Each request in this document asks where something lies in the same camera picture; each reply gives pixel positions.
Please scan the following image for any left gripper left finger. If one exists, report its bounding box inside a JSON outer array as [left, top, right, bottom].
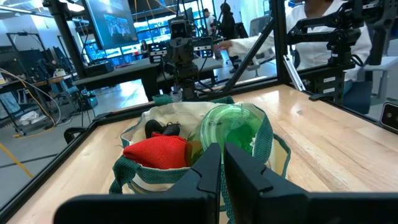
[[54, 142, 223, 224]]

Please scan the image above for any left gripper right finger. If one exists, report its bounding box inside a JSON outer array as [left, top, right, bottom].
[[224, 142, 398, 224]]

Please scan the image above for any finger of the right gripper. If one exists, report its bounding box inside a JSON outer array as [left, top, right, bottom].
[[148, 37, 183, 66], [182, 36, 216, 65]]

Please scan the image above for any cream canvas green-trimmed garden bag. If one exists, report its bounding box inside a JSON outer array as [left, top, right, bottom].
[[108, 95, 292, 224]]

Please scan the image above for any red and black garden glove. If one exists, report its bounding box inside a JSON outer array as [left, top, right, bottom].
[[123, 119, 192, 170]]

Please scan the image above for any green plastic spray bottle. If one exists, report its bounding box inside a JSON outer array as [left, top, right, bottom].
[[188, 104, 265, 166]]

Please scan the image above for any white bag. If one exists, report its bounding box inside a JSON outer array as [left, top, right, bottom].
[[17, 110, 47, 126]]

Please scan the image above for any person's hand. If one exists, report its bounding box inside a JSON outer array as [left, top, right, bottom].
[[218, 39, 233, 51]]

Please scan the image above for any person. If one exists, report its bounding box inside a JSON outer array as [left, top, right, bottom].
[[203, 7, 218, 30], [217, 0, 374, 114], [219, 2, 238, 74]]

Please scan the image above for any large monitor on black stand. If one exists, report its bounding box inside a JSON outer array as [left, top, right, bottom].
[[43, 0, 140, 79]]

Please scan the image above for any computer with teal light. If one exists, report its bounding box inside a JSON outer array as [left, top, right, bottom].
[[77, 89, 99, 110]]

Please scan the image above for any wooden desk with clutter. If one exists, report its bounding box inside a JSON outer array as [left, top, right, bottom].
[[0, 72, 77, 94]]

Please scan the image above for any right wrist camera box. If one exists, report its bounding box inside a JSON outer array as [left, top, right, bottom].
[[170, 18, 194, 40]]

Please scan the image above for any black aluminium table frame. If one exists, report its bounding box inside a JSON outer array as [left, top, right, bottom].
[[0, 0, 398, 218]]

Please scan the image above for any small black camera box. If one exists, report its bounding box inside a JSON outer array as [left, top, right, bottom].
[[379, 102, 398, 131]]

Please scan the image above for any yellow floor cable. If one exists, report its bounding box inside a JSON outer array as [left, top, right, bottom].
[[0, 142, 34, 180]]

